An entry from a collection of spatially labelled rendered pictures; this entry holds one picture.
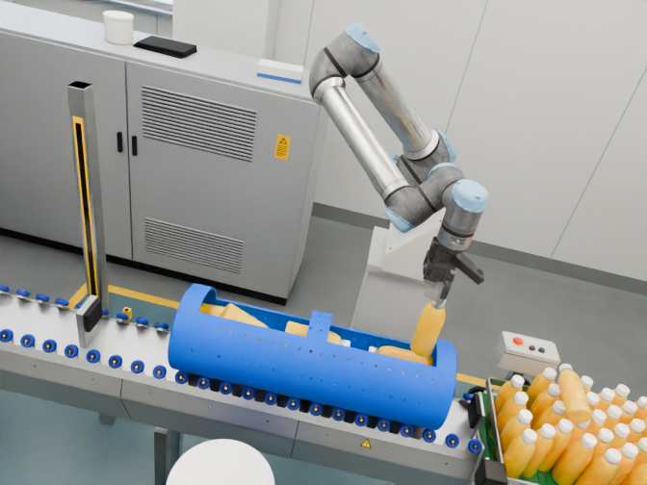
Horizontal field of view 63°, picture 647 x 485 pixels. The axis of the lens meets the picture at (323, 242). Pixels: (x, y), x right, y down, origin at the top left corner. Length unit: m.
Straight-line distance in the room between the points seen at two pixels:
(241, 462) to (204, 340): 0.37
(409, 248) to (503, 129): 2.24
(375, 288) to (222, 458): 1.05
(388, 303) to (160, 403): 1.03
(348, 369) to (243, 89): 1.75
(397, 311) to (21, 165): 2.53
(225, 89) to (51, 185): 1.39
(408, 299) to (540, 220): 2.44
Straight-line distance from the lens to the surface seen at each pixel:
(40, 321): 2.12
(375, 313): 2.36
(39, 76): 3.45
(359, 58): 1.74
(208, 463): 1.55
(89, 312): 1.90
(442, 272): 1.47
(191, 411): 1.88
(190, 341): 1.66
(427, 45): 3.99
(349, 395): 1.65
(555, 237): 4.68
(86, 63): 3.26
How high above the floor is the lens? 2.34
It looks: 33 degrees down
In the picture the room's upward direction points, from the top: 12 degrees clockwise
